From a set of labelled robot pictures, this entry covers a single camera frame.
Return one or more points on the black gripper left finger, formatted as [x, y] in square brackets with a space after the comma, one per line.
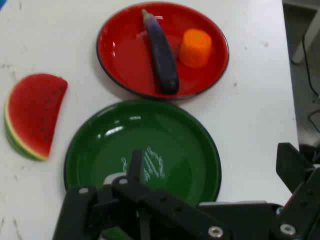
[136, 170]

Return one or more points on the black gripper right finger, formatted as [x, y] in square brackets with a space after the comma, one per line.
[290, 165]

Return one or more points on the purple toy eggplant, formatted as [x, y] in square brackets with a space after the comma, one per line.
[161, 55]

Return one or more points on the green round plate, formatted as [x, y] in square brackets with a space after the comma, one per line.
[175, 130]

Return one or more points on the red round plate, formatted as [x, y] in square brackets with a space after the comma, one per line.
[125, 62]

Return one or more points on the toy watermelon slice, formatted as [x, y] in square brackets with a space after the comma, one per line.
[30, 112]

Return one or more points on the white furniture leg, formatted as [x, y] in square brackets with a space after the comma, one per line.
[306, 40]

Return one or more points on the orange toy carrot piece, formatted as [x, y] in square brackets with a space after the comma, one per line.
[195, 50]

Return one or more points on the blue foam mat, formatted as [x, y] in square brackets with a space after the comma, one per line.
[1, 3]

